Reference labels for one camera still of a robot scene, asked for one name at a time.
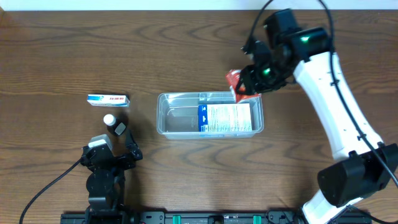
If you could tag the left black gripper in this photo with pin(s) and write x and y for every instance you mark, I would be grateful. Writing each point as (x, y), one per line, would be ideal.
(125, 160)

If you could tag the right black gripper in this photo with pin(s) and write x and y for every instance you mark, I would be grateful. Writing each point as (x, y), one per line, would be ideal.
(252, 78)

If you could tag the red medicine box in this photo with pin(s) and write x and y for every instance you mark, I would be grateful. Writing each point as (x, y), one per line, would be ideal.
(232, 77)

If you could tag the long blue white box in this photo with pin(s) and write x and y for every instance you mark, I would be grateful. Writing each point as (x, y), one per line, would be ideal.
(222, 118)

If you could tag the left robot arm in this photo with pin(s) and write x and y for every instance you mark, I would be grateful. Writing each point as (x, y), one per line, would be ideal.
(106, 183)

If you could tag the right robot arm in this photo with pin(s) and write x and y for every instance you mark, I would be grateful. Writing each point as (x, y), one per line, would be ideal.
(363, 163)

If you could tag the clear plastic container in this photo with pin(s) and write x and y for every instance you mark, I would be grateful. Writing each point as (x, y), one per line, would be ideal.
(177, 115)

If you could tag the brown bottle white cap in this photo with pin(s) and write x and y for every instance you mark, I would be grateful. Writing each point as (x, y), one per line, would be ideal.
(114, 125)

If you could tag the white blue Panadol box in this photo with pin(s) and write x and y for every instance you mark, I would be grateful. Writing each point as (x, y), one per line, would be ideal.
(108, 100)

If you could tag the black mounting rail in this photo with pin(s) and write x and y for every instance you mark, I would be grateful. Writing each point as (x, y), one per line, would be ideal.
(271, 217)

